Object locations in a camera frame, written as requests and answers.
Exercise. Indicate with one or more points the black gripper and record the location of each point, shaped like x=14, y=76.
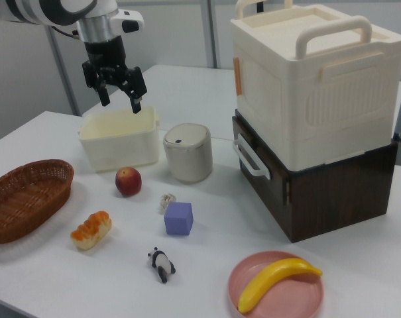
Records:
x=104, y=51

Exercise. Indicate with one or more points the toy bread loaf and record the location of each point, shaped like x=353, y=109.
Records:
x=91, y=230

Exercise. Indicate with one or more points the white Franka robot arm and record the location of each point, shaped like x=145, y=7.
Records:
x=51, y=10

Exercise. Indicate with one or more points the brown wicker basket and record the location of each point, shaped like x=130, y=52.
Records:
x=24, y=198

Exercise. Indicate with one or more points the cream plastic tub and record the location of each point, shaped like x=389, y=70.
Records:
x=120, y=145

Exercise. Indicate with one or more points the red toy peach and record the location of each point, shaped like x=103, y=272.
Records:
x=128, y=181

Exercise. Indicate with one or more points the beige mini trash can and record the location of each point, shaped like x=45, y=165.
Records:
x=188, y=155

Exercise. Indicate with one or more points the purple cube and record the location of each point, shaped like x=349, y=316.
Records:
x=178, y=220

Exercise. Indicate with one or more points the panda figurine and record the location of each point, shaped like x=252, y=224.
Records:
x=162, y=263

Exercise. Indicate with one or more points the yellow toy banana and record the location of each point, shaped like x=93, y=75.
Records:
x=269, y=281

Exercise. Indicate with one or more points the dark wood drawer box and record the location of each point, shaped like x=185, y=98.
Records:
x=336, y=202

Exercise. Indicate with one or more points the pink plate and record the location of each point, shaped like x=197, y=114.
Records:
x=286, y=295

